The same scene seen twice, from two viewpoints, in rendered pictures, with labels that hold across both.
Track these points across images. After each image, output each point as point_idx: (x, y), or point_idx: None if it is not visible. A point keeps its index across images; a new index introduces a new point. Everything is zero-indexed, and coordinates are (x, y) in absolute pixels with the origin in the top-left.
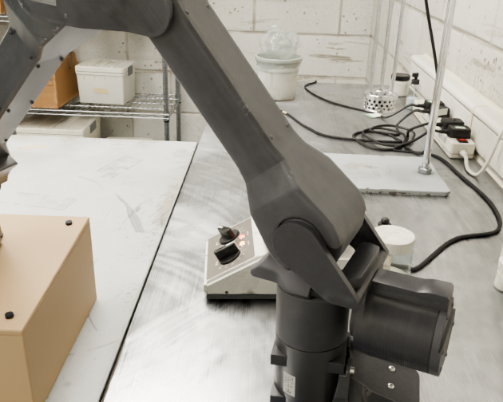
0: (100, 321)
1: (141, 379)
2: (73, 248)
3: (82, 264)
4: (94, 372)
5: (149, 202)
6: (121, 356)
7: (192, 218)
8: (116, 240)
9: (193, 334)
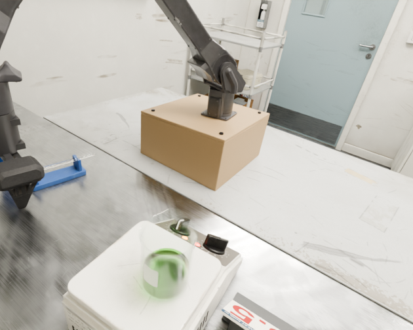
0: (189, 185)
1: (130, 179)
2: (196, 133)
3: (203, 152)
4: (151, 171)
5: (375, 278)
6: (154, 181)
7: (325, 296)
8: (292, 225)
9: (143, 209)
